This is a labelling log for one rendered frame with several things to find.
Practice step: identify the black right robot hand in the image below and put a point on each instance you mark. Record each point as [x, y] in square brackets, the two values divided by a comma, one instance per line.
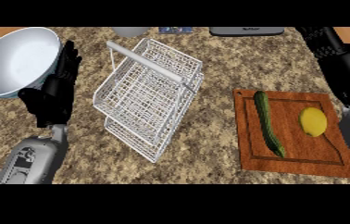
[326, 55]

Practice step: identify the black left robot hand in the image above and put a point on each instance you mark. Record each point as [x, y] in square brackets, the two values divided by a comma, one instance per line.
[55, 95]

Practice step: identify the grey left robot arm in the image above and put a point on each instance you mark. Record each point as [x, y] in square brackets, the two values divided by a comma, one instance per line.
[32, 159]

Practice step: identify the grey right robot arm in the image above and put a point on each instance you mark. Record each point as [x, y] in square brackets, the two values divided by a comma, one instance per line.
[345, 122]

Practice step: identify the yellow lemon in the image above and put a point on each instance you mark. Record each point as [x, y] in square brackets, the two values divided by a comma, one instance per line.
[314, 121]

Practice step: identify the brown wooden cutting board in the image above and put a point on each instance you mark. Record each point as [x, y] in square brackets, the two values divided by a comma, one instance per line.
[296, 135]

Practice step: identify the white bowl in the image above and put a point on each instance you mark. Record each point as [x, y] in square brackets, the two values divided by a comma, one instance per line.
[23, 59]

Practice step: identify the dark grey flat appliance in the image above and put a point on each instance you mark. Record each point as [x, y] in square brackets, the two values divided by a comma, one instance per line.
[246, 31]

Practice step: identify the green cucumber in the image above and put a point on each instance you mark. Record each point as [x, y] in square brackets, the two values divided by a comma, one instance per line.
[268, 122]

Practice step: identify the pale grey round container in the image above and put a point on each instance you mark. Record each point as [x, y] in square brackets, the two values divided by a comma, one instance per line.
[131, 31]

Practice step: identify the blue patterned packet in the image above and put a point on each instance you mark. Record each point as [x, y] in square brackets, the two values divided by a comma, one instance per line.
[175, 29]

